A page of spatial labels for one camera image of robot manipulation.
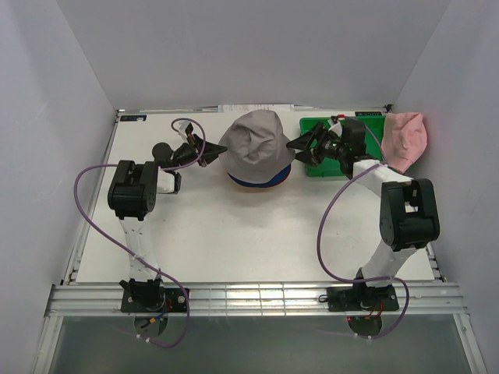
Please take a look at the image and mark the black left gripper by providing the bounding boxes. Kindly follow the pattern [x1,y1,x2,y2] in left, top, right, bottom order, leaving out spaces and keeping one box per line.
[170,133,226,171]

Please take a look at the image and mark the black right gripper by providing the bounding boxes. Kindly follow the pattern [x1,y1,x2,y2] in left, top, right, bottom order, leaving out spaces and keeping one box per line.
[286,122,347,168]

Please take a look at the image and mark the blue bucket hat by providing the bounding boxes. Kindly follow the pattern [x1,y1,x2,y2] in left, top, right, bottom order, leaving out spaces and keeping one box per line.
[228,165,292,188]

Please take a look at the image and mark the grey bucket hat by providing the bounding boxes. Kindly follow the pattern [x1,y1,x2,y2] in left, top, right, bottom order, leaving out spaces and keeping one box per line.
[219,110,295,183]

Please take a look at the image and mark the pink bucket hat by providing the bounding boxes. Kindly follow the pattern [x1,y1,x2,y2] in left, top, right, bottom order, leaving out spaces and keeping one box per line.
[381,112,427,173]

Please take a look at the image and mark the dark red bucket hat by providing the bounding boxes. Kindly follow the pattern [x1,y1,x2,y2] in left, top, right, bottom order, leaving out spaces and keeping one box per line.
[268,168,291,188]

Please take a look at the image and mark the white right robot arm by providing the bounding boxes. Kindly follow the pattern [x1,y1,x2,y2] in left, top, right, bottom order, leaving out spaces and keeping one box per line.
[286,117,440,311]

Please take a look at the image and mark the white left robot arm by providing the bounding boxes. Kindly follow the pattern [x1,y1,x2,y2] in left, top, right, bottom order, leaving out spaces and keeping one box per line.
[108,134,227,312]

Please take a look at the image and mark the paper sheets at back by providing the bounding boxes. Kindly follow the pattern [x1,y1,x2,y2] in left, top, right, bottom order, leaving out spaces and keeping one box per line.
[218,104,295,113]

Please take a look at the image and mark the green plastic tray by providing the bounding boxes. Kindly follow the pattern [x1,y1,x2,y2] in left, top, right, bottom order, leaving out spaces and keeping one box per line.
[299,112,385,178]

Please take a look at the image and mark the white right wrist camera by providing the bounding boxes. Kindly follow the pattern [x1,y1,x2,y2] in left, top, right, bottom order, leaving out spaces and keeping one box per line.
[327,114,345,136]

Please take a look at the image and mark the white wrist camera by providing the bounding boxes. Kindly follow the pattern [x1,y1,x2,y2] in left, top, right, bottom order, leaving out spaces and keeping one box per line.
[176,120,193,143]
[327,114,345,136]

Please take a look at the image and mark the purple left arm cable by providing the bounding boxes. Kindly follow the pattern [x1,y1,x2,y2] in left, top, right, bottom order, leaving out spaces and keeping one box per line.
[73,118,207,349]

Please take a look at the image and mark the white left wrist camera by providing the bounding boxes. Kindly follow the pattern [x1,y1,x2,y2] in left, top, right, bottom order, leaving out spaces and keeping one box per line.
[176,120,193,143]

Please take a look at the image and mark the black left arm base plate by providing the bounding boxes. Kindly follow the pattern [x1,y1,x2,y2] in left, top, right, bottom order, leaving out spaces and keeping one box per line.
[119,284,187,314]

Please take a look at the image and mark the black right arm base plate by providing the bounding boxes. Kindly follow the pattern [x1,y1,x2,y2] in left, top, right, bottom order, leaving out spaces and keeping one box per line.
[319,284,399,312]

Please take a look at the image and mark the aluminium front rail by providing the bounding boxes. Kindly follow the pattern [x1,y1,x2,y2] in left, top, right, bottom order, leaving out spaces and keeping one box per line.
[45,281,468,317]

